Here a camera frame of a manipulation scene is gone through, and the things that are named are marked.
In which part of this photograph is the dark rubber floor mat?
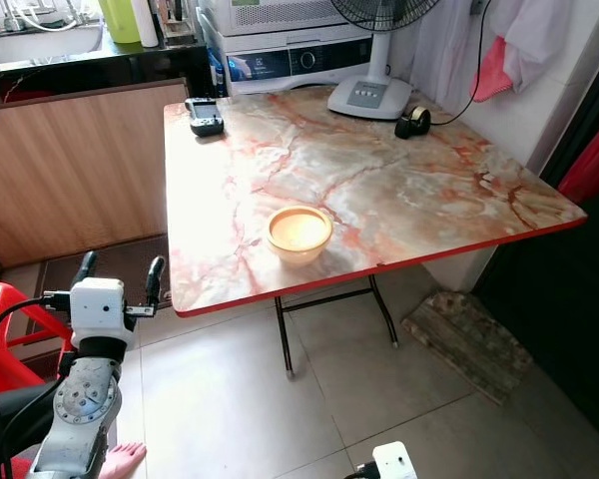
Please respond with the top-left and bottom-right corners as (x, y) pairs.
(35, 235), (187, 301)

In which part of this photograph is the wooden cabinet panel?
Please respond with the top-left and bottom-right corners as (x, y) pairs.
(0, 80), (187, 269)

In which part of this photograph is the red plastic chair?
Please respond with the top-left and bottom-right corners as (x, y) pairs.
(0, 279), (77, 396)

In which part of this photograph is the orange plastic bowl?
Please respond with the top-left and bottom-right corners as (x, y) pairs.
(265, 205), (336, 266)

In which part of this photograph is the person's bare foot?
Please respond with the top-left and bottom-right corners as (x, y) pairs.
(98, 442), (148, 479)

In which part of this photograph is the grey handheld controller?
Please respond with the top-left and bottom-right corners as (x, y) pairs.
(185, 97), (227, 139)

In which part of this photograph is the person's black trouser leg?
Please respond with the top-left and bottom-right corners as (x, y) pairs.
(0, 384), (62, 479)

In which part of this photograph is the black kitchen counter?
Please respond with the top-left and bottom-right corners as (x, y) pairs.
(0, 45), (207, 107)

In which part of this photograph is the steel kitchen sink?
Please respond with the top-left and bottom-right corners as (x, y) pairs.
(0, 20), (104, 70)

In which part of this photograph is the green plastic bottle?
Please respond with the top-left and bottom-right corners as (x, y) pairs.
(97, 0), (143, 47)

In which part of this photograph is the marble-pattern table red edge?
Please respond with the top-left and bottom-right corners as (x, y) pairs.
(163, 85), (589, 379)

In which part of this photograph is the white plastic bottle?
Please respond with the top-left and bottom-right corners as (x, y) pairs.
(130, 0), (160, 50)

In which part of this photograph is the white washing machine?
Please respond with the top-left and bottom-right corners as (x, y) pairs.
(198, 0), (376, 99)

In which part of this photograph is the black tape dispenser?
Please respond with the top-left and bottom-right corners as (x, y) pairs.
(396, 105), (434, 140)

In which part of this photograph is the brown patterned doormat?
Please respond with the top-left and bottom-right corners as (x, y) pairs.
(399, 289), (536, 406)

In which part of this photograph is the pink hanging cloth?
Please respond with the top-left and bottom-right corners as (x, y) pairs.
(472, 35), (516, 104)

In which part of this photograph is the red fabric bag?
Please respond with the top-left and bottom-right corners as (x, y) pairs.
(557, 105), (599, 207)

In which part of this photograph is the white hanging cloth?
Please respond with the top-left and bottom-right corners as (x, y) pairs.
(479, 0), (586, 94)

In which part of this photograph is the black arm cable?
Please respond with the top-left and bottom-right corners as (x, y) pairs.
(0, 290), (77, 479)

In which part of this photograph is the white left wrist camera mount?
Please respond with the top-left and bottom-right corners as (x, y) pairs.
(70, 277), (134, 351)

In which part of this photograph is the white pedestal fan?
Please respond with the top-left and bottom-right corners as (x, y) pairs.
(327, 0), (441, 122)

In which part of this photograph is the black fan power cord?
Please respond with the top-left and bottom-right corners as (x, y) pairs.
(429, 0), (496, 127)

